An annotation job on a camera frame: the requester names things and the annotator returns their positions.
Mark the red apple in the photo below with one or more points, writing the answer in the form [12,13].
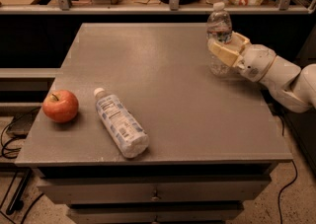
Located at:
[60,106]

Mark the grey drawer cabinet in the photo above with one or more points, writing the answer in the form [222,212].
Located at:
[212,142]

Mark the black power adapter box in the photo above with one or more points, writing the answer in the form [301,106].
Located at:
[21,125]

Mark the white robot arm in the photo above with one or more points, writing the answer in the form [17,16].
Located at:
[290,85]

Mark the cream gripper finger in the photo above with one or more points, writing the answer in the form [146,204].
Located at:
[239,43]
[229,54]

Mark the clear crinkled water bottle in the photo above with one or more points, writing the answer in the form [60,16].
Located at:
[218,28]

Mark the labelled water bottle white cap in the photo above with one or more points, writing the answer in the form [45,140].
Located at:
[126,132]

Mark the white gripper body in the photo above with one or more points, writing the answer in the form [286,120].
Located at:
[256,62]

